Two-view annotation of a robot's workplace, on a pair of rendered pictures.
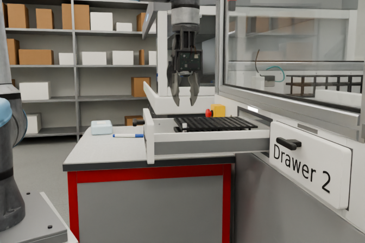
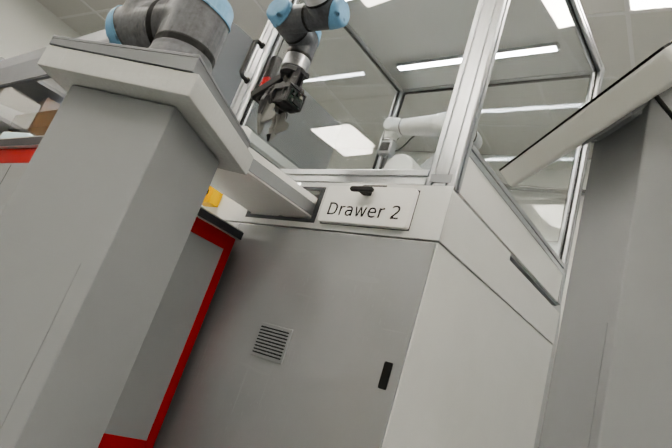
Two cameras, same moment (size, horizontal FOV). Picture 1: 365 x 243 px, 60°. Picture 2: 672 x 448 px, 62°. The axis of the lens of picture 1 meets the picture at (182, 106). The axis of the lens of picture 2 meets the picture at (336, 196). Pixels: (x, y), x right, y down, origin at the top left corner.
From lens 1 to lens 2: 1.04 m
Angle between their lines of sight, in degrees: 46
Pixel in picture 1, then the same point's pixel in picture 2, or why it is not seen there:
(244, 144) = (299, 198)
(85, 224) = not seen: hidden behind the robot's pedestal
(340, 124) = (411, 178)
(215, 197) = (206, 271)
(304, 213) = (355, 252)
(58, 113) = not seen: outside the picture
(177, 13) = (298, 57)
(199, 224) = (177, 297)
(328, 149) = (402, 191)
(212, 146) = (278, 184)
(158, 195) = not seen: hidden behind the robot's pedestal
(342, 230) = (399, 246)
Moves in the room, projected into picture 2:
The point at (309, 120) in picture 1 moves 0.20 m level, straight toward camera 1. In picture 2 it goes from (380, 179) to (417, 160)
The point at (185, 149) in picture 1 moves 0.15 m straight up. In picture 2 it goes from (259, 172) to (279, 123)
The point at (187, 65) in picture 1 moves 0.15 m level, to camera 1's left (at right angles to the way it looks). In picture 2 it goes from (293, 100) to (251, 67)
